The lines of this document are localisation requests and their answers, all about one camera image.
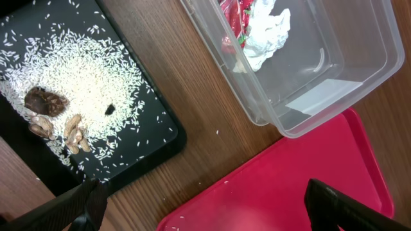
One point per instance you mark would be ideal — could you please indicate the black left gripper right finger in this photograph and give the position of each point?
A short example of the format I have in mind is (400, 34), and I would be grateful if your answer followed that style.
(330, 209)

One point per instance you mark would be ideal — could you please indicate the red strawberry snack wrapper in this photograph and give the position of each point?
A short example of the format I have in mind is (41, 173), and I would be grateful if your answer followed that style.
(237, 13)

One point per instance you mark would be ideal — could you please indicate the rice and food scraps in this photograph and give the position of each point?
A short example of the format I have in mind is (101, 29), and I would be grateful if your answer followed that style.
(84, 83)

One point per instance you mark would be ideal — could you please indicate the black food waste tray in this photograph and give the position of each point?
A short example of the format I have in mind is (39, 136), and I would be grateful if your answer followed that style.
(158, 136)

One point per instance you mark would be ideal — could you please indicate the clear plastic waste bin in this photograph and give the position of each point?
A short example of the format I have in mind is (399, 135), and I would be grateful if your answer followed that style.
(336, 53)

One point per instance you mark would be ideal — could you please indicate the red plastic tray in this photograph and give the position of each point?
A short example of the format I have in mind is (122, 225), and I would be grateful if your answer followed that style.
(267, 192)

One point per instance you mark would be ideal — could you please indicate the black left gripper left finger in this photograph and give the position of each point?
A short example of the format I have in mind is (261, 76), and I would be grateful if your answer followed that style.
(81, 208)

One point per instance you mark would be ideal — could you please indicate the white napkin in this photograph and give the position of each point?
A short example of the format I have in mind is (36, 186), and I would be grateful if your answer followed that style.
(266, 33)

